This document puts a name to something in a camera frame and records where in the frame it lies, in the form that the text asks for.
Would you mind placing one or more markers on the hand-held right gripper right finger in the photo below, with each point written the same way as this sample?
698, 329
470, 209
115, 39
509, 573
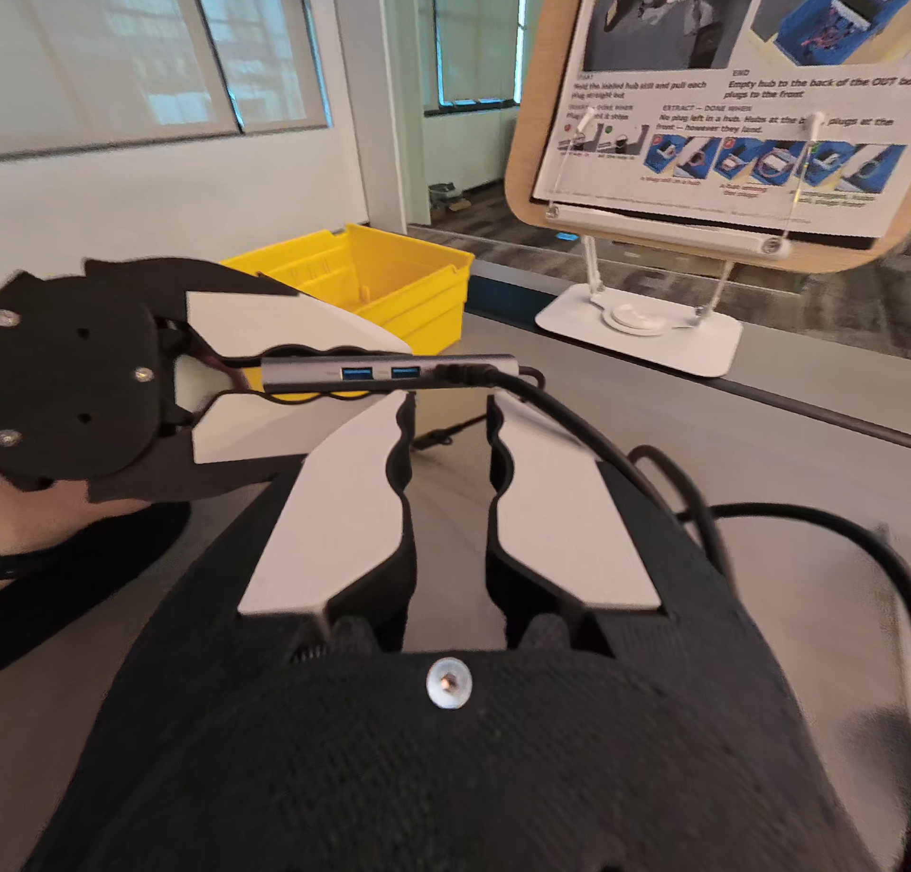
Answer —
569, 544

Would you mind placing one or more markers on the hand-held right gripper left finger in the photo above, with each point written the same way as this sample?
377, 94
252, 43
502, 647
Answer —
334, 530

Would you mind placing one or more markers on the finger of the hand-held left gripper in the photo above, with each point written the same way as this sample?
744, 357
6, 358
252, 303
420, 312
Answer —
285, 320
256, 431

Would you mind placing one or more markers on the grey USB hub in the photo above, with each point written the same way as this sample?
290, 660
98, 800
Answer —
320, 374

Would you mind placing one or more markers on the yellow storage bin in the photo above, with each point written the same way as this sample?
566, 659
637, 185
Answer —
370, 281

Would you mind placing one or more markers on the person's left hand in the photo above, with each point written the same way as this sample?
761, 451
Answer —
43, 520

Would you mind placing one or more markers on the white metal stand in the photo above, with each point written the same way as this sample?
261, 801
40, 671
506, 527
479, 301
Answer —
697, 345

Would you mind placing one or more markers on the glass window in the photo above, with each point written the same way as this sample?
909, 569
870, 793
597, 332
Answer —
107, 46
473, 32

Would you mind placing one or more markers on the instruction sheet on wooden stand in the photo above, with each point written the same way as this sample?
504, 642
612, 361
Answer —
541, 103

